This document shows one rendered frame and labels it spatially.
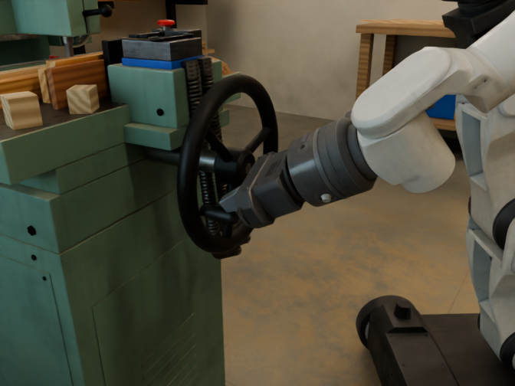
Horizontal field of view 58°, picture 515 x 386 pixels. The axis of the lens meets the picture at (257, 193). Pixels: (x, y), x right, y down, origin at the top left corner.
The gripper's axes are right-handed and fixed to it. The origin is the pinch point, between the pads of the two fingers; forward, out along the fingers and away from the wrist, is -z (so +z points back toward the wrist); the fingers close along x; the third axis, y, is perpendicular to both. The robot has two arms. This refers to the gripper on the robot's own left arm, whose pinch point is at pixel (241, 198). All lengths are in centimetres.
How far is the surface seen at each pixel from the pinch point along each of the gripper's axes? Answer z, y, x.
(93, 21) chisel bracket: -21.5, 31.2, 22.7
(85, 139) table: -19.3, 17.1, 2.4
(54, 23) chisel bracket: -24.8, 34.3, 18.2
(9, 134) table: -19.1, 23.6, -6.7
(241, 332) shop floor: -71, -68, 43
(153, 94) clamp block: -11.9, 16.3, 12.5
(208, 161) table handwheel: -10.1, 3.0, 11.1
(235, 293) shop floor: -82, -66, 62
